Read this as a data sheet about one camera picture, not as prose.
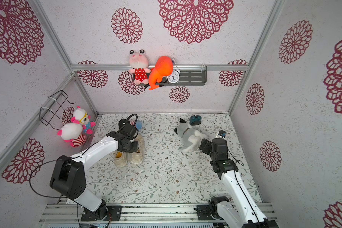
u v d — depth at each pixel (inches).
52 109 29.9
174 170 35.4
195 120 42.7
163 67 33.5
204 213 28.5
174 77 35.4
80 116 36.8
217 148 23.6
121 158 34.3
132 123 32.3
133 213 29.8
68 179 17.5
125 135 26.2
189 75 37.0
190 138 36.3
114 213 28.9
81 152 19.7
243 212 16.4
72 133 33.4
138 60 32.3
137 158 33.6
